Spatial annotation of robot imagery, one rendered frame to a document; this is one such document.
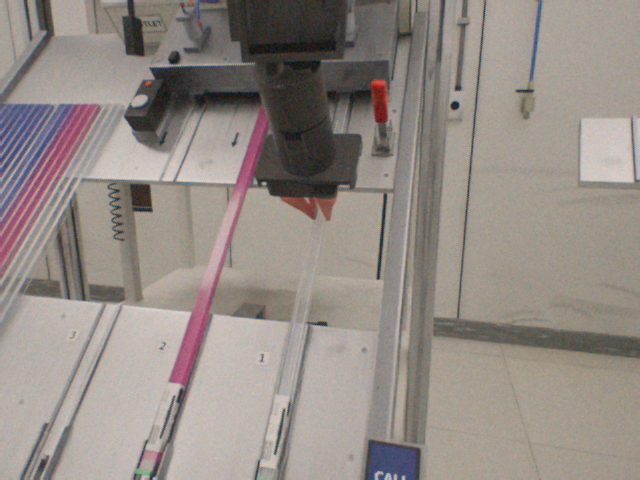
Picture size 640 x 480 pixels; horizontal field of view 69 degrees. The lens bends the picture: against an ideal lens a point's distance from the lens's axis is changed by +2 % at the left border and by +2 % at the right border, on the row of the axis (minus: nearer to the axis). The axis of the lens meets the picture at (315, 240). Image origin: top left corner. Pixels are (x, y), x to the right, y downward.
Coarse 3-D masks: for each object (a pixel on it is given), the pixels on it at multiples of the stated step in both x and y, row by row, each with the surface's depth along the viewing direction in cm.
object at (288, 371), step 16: (336, 128) 60; (320, 224) 53; (320, 240) 51; (304, 272) 50; (304, 288) 48; (304, 304) 47; (304, 320) 47; (288, 336) 46; (288, 352) 45; (288, 368) 44; (288, 384) 43
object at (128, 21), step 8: (128, 16) 57; (128, 24) 58; (136, 24) 58; (128, 32) 58; (136, 32) 58; (128, 40) 58; (136, 40) 58; (128, 48) 58; (136, 48) 58; (136, 56) 60
